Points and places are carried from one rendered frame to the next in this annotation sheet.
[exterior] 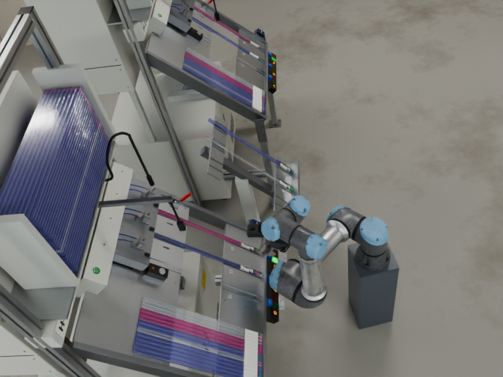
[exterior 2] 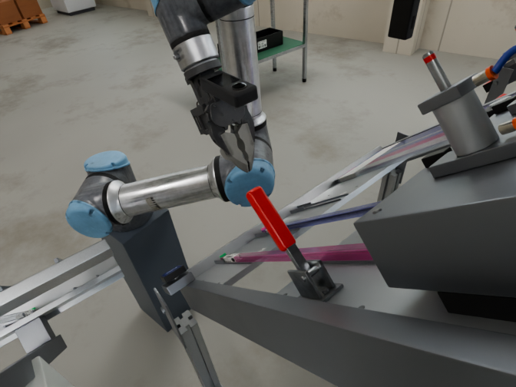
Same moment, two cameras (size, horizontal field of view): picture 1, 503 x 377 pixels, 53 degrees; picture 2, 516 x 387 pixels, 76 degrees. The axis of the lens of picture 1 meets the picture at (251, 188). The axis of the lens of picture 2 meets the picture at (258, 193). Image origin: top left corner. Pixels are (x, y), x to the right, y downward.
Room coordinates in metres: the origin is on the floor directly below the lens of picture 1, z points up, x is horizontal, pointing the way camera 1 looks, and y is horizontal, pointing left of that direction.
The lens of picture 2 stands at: (1.49, 0.39, 1.28)
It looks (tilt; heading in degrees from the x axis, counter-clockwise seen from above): 41 degrees down; 222
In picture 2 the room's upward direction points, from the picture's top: 5 degrees counter-clockwise
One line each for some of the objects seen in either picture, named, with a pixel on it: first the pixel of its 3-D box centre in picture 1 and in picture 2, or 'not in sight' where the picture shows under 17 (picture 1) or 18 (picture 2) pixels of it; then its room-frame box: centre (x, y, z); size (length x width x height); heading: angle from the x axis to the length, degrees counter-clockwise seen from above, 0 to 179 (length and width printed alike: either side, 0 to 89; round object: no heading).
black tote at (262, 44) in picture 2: not in sight; (251, 44); (-0.77, -1.55, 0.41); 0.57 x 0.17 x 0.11; 168
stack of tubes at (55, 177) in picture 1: (60, 176); not in sight; (1.13, 0.56, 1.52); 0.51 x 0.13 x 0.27; 168
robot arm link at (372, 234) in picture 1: (372, 235); (110, 176); (1.18, -0.46, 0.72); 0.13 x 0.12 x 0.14; 40
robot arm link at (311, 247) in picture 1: (312, 274); (243, 76); (0.91, -0.14, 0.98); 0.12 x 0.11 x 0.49; 130
